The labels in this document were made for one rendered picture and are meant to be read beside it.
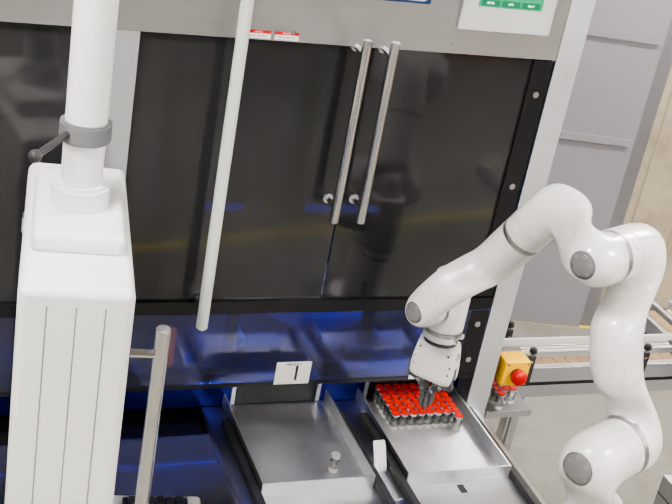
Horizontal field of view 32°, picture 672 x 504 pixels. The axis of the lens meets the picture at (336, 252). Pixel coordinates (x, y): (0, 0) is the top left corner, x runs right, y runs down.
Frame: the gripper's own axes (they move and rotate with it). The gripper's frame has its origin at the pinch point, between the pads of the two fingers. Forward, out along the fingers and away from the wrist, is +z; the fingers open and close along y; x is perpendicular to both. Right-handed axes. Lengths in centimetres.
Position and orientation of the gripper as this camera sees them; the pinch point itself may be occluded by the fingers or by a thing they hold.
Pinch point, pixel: (426, 397)
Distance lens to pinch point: 265.3
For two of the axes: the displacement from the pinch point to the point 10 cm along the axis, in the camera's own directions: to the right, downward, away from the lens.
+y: -8.6, -3.5, 3.8
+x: -4.8, 3.0, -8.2
